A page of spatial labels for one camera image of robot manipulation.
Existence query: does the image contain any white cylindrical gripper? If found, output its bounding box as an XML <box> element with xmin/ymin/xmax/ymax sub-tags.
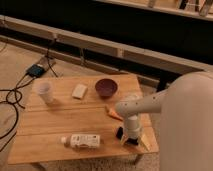
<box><xmin>124</xmin><ymin>115</ymin><xmax>151</xmax><ymax>150</ymax></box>

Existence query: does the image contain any black rectangular eraser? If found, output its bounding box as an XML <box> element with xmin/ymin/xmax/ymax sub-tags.
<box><xmin>116</xmin><ymin>127</ymin><xmax>138</xmax><ymax>146</ymax></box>

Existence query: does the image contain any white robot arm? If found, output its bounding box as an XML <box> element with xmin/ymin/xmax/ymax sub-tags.
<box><xmin>115</xmin><ymin>72</ymin><xmax>213</xmax><ymax>171</ymax></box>

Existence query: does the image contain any orange carrot toy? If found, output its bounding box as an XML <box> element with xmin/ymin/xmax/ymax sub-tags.
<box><xmin>105</xmin><ymin>106</ymin><xmax>123</xmax><ymax>121</ymax></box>

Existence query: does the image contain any white plastic bottle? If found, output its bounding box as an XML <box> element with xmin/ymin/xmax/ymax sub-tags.
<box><xmin>61</xmin><ymin>134</ymin><xmax>100</xmax><ymax>148</ymax></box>

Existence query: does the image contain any dark red bowl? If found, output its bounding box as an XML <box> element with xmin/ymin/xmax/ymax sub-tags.
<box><xmin>95</xmin><ymin>78</ymin><xmax>118</xmax><ymax>98</ymax></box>

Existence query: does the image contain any wooden low table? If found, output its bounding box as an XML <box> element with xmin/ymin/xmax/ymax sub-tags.
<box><xmin>8</xmin><ymin>74</ymin><xmax>159</xmax><ymax>164</ymax></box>

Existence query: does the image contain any pale yellow sponge block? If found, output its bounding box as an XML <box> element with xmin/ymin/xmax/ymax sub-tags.
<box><xmin>72</xmin><ymin>84</ymin><xmax>87</xmax><ymax>99</ymax></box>

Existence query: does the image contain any translucent plastic cup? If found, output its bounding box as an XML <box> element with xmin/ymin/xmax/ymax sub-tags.
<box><xmin>35</xmin><ymin>82</ymin><xmax>54</xmax><ymax>104</ymax></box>

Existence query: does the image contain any black floor cable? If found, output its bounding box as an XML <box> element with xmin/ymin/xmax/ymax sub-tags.
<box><xmin>0</xmin><ymin>73</ymin><xmax>36</xmax><ymax>152</ymax></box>

